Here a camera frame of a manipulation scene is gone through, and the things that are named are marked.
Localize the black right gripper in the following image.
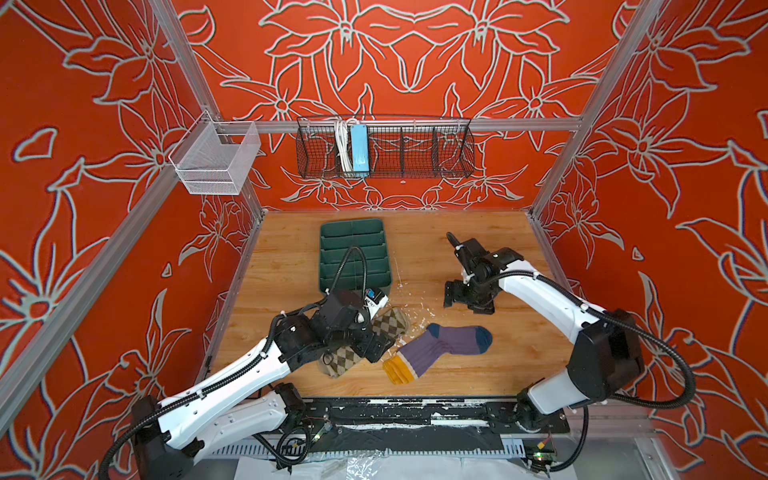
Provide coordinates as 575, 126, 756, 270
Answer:
438, 275, 495, 315

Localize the olive argyle patterned sock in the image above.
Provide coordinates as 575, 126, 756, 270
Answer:
317, 307, 410, 379

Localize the green divided organizer tray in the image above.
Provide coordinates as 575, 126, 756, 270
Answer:
318, 218, 392, 295

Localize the purple teal yellow sock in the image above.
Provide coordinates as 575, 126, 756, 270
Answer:
382, 323, 493, 385

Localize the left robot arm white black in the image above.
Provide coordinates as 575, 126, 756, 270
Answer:
98, 282, 393, 479

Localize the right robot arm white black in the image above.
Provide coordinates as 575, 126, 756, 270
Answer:
444, 233, 696, 432

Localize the light blue box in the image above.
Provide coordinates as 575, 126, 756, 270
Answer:
350, 123, 370, 177

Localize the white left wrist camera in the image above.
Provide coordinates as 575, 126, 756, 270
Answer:
364, 287, 389, 317

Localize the black wire wall basket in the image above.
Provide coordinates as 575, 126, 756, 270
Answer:
295, 115, 476, 180

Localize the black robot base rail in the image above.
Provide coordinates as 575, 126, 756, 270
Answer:
283, 396, 571, 457

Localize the white coiled cable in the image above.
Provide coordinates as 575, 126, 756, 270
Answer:
333, 118, 353, 175

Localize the clear plastic wall bin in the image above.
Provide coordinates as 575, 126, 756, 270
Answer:
169, 111, 261, 195

